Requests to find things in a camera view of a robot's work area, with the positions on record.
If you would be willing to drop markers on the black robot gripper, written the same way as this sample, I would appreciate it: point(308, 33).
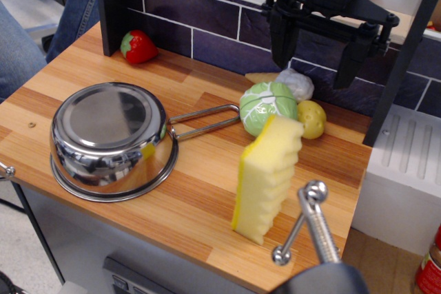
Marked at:
point(365, 26)

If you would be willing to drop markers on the yellow foam sponge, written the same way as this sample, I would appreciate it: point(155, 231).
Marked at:
point(265, 171)

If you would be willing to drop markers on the stainless steel pot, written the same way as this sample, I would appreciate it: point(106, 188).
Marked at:
point(112, 142)

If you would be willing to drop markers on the white toy garlic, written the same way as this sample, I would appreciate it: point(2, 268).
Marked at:
point(300, 85)

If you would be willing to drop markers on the tan toy cheese wedge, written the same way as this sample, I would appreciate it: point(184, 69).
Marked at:
point(262, 77)

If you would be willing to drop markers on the yellow toy potato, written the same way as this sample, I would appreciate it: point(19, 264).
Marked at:
point(313, 117)

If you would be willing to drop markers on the green toy cabbage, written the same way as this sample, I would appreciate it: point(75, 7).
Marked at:
point(261, 101)

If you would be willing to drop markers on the red toy strawberry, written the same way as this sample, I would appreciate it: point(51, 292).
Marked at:
point(136, 47)

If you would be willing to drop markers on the red spice jar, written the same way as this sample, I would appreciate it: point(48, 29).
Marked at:
point(427, 279)

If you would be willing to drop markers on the person leg in jeans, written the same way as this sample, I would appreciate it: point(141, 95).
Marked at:
point(21, 58)

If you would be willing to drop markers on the grey oven control panel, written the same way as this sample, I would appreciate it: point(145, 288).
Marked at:
point(122, 279)

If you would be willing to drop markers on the small metal knob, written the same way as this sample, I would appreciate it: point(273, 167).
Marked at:
point(8, 171)

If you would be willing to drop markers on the black shelf frame post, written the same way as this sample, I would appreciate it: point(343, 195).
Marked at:
point(399, 69)

